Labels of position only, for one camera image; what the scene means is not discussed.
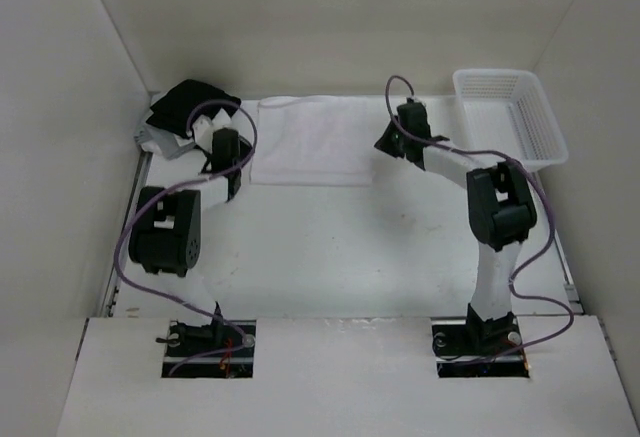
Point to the right aluminium table rail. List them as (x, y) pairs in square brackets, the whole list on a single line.
[(550, 275)]

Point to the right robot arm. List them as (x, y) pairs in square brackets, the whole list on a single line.
[(501, 213)]

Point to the white plastic mesh basket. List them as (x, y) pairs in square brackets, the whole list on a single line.
[(508, 110)]

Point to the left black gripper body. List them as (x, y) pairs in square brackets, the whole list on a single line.
[(244, 152)]

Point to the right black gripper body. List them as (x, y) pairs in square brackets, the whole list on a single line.
[(394, 142)]

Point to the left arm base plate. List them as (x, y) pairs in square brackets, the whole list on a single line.
[(210, 351)]

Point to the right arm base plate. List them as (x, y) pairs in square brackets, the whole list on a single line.
[(459, 355)]

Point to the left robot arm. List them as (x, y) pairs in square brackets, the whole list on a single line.
[(165, 234)]

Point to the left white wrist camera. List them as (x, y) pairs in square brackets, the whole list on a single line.
[(203, 129)]

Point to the white folded tank top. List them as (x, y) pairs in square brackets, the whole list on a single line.
[(222, 115)]

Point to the white tank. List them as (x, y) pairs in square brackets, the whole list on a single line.
[(222, 115), (315, 141)]

